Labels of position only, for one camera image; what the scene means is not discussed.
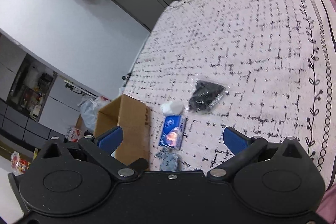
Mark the black item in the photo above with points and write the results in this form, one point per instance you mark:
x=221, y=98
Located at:
x=206, y=95

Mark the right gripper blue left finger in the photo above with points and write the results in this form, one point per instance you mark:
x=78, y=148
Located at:
x=99, y=150

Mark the white patterned bed blanket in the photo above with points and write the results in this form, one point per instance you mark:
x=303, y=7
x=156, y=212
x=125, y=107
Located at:
x=267, y=51

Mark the blue patterned cloth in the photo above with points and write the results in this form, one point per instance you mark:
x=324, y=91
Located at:
x=169, y=160

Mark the white storage cabinet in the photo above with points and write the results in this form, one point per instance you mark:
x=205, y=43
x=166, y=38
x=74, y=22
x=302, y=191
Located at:
x=36, y=102

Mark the grey garbage bag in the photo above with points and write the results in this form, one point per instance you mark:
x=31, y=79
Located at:
x=89, y=108

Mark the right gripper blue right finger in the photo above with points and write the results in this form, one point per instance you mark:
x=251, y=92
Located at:
x=245, y=150

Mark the brown cardboard box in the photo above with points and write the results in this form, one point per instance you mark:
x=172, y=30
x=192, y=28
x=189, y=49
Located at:
x=133, y=117

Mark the small white soft item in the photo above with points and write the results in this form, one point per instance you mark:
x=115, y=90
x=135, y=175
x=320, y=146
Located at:
x=172, y=108

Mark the blue tissue packet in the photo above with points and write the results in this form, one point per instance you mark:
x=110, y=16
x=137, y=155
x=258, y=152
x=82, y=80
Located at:
x=172, y=132

